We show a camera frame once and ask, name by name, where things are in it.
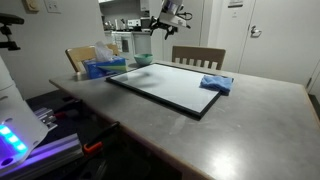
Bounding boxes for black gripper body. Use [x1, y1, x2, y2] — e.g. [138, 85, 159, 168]
[162, 0, 185, 16]

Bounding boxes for mint-green bowl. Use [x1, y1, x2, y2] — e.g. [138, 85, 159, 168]
[133, 53, 154, 67]

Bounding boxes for black-framed whiteboard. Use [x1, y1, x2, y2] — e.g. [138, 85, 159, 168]
[105, 62, 234, 120]

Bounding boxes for brown wooden chair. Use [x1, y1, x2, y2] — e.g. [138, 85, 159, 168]
[171, 45, 227, 71]

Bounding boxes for white kitchen stove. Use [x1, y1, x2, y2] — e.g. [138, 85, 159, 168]
[111, 30, 134, 60]

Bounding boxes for white tissue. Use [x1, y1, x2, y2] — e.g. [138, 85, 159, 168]
[94, 40, 114, 63]

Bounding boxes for blue cloth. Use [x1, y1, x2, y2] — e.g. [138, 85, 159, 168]
[199, 74, 234, 97]

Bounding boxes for blue tissue box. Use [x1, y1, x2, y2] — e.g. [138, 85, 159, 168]
[82, 55, 129, 80]

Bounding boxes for light wooden chair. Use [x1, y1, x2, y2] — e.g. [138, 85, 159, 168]
[65, 44, 120, 74]

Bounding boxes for beige round thermostat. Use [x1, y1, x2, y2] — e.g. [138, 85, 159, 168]
[22, 0, 40, 14]

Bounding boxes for silver lever door handle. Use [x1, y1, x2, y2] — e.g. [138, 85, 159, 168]
[249, 24, 263, 38]

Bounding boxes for white wall switch plate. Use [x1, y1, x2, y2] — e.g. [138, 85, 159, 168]
[44, 0, 62, 14]

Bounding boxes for white door with lever handle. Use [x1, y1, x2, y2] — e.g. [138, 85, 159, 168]
[238, 0, 320, 86]

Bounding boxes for black clamp with orange handle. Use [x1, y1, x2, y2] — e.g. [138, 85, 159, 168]
[82, 121, 121, 155]
[54, 99, 83, 122]

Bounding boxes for black camera on mount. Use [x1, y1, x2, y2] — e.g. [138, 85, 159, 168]
[0, 13, 25, 52]

